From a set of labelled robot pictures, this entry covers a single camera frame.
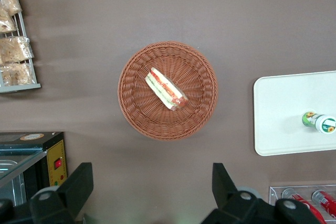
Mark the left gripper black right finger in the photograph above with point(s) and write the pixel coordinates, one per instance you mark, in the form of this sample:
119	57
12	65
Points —
231	203

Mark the red cola bottle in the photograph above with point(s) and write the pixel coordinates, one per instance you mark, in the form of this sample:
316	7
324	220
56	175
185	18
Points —
304	204
325	200

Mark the round brown wicker basket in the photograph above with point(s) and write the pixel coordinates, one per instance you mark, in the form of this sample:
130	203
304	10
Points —
136	103

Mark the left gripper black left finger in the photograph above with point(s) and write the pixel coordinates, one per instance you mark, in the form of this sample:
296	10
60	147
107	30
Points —
71	197

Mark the black food warmer machine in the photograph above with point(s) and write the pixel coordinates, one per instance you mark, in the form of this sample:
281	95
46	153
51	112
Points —
55	150

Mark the wrapped triangle sandwich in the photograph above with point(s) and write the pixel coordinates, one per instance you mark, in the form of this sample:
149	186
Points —
165	89

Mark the green gum bottle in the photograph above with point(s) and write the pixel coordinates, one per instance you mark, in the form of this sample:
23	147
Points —
319	122

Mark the beige plastic tray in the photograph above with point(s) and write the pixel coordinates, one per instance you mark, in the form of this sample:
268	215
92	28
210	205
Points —
281	108

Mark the clear acrylic bottle rack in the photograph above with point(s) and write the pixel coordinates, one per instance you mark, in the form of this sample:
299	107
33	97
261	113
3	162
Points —
274	195

